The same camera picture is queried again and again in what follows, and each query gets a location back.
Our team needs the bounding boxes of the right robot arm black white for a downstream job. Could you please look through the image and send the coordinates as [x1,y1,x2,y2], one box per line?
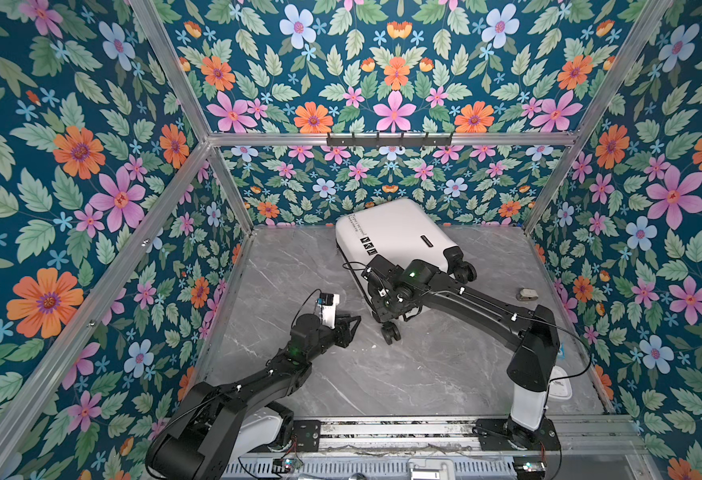
[360,255,560,435]

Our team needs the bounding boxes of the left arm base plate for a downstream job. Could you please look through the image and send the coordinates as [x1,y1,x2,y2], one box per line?
[289,419,322,454]

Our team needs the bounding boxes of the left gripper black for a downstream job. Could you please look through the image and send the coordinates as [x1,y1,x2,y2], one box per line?
[305,311,362,366]

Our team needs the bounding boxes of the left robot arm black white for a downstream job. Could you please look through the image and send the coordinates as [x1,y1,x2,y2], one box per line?
[145,313,361,479]

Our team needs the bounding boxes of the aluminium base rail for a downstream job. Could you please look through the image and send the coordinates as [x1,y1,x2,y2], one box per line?
[295,415,648,455]

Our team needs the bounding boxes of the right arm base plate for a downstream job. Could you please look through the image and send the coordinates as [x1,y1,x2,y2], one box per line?
[472,417,561,452]

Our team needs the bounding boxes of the white black suitcase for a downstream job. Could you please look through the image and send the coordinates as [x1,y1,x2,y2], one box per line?
[335,198,477,344]

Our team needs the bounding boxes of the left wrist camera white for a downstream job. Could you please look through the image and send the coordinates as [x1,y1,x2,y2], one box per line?
[316,292,340,329]

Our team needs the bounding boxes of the small grey white box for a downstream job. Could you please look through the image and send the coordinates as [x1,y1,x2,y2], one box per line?
[516,288,539,302]

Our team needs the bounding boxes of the white round-cornered scale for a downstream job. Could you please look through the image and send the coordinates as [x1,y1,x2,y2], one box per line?
[548,366,573,401]

